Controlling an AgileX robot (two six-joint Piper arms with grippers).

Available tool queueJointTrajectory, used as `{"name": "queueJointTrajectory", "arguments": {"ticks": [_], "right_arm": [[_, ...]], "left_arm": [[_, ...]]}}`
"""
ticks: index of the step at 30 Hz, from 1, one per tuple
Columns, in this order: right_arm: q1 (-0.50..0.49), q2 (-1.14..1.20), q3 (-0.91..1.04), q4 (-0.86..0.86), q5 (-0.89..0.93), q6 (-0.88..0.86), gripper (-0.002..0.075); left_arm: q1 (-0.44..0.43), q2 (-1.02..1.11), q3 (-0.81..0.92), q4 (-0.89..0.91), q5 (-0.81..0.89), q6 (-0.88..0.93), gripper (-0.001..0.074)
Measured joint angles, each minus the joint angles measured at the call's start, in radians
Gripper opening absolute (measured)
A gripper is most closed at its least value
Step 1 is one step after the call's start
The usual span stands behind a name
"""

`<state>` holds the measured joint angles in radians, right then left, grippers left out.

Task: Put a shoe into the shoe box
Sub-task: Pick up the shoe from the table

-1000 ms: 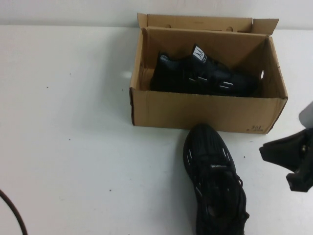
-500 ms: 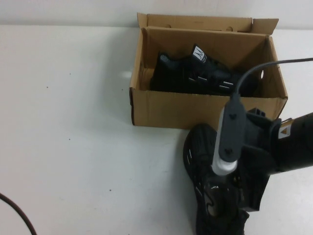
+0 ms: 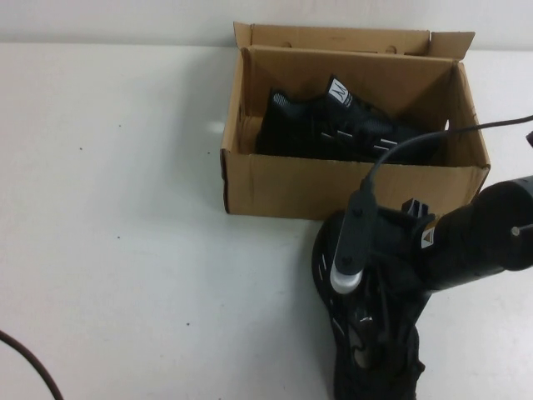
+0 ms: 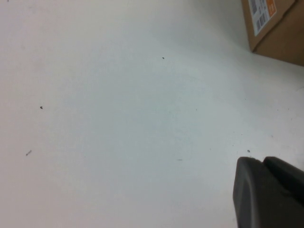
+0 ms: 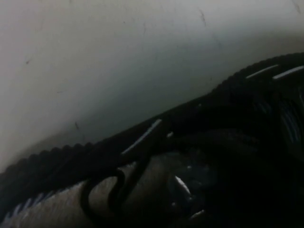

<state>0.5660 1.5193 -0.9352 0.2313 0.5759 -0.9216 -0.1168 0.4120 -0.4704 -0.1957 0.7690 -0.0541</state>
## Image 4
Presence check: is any brown cardboard shoe box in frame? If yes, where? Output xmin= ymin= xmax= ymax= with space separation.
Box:
xmin=240 ymin=0 xmax=304 ymax=67

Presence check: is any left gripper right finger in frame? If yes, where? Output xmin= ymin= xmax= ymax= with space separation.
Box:
xmin=262 ymin=156 xmax=304 ymax=200

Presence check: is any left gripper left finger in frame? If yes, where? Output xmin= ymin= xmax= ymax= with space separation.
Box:
xmin=232 ymin=156 xmax=304 ymax=228

